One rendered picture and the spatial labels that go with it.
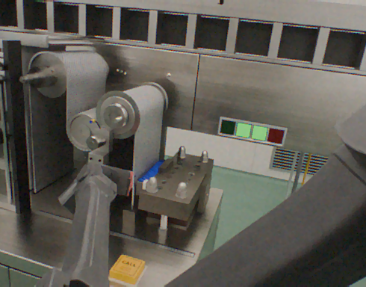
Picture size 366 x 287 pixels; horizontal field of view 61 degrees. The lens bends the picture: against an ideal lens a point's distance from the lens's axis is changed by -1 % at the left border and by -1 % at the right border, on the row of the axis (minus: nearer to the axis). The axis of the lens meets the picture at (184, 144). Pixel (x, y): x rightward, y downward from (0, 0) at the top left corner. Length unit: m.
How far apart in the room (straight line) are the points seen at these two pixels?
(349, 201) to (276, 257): 0.05
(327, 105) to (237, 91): 0.32
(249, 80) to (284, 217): 0.99
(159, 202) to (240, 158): 2.81
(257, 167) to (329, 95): 2.63
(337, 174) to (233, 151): 3.52
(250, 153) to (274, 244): 3.50
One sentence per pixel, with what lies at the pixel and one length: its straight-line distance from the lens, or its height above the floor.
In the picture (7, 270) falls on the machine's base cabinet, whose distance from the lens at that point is 1.10.
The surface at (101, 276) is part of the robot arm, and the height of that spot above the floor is 1.20.
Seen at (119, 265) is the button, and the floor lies 0.92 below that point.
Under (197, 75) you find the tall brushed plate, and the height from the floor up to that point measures 1.36.
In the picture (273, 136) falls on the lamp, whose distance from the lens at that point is 1.21.
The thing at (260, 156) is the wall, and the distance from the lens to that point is 3.71.
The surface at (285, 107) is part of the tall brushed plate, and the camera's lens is 1.19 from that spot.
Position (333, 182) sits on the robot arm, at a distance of 0.21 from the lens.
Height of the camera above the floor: 1.50
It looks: 19 degrees down
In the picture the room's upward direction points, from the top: 6 degrees clockwise
